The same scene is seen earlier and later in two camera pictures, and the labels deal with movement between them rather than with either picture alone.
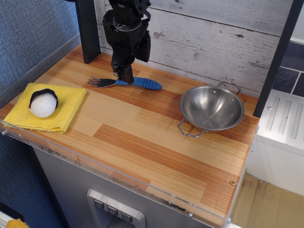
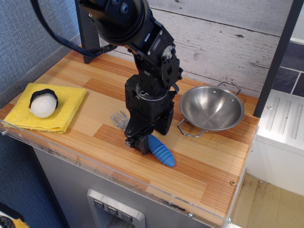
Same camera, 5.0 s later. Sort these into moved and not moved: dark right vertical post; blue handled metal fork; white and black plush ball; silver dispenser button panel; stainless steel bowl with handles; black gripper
Moved: black gripper; blue handled metal fork
Not moved: white and black plush ball; dark right vertical post; silver dispenser button panel; stainless steel bowl with handles
